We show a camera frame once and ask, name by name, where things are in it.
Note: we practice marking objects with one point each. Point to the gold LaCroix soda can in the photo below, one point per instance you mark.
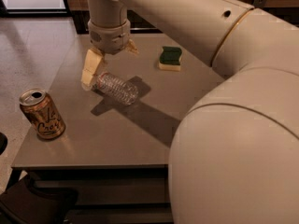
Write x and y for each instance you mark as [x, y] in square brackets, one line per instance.
[39, 108]

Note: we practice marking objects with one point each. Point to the upper grey drawer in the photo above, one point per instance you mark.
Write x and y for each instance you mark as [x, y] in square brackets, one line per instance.
[114, 191]

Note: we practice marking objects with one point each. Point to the right metal wall bracket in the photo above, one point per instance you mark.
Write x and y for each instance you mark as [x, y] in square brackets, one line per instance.
[259, 3]

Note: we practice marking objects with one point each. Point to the grey drawer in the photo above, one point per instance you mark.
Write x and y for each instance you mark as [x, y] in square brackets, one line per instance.
[114, 191]
[147, 214]

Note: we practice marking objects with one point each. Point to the lower grey drawer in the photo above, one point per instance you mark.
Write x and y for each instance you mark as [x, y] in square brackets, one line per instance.
[147, 214]

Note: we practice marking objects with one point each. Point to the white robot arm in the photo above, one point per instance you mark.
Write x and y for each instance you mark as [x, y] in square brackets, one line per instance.
[235, 156]

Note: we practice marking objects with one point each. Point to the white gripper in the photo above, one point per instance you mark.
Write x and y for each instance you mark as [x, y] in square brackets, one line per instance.
[109, 38]

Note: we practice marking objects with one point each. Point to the clear plastic water bottle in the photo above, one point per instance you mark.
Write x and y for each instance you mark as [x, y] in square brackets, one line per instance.
[116, 88]

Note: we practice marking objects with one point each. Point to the green and yellow sponge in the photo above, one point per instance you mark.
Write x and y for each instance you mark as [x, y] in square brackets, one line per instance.
[170, 58]

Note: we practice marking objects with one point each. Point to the dark brown chair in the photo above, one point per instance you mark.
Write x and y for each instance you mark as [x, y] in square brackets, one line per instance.
[23, 203]

